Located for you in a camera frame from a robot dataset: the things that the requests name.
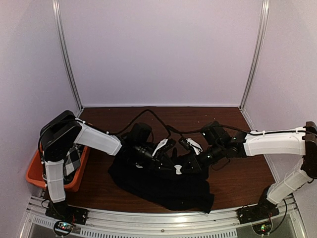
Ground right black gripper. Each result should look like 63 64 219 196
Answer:
180 142 225 174

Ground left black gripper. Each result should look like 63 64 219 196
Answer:
134 142 177 172

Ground round gold brooch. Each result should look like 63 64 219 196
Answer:
174 165 182 175

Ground black t-shirt blue logo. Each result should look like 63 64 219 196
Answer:
108 150 214 214

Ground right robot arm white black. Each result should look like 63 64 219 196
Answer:
180 121 317 219

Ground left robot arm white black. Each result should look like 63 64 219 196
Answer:
38 110 127 220

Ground black white checkered shirt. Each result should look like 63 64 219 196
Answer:
63 145 83 180

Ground right circuit board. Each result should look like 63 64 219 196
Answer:
252 221 272 236

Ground circuit board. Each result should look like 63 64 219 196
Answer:
53 220 74 236
252 221 272 236

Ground orange plastic bin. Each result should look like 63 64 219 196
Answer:
25 146 91 192

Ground left circuit board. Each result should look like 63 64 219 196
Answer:
53 220 74 236

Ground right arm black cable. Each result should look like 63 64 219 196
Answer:
168 123 308 139

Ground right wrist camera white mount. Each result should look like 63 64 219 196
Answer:
178 137 203 155

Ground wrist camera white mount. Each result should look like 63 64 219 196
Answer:
178 137 203 155
152 138 176 157

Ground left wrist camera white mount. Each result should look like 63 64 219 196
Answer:
152 138 176 157

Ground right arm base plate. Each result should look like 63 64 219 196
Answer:
236 205 279 224

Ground aluminium front rail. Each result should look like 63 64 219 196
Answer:
21 194 308 238

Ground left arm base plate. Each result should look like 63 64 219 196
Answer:
45 204 88 225

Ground right aluminium corner post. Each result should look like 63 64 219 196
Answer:
239 0 270 111

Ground aluminium corner post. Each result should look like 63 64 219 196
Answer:
52 0 84 111
239 0 270 111

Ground left aluminium corner post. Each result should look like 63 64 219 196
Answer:
52 0 84 111

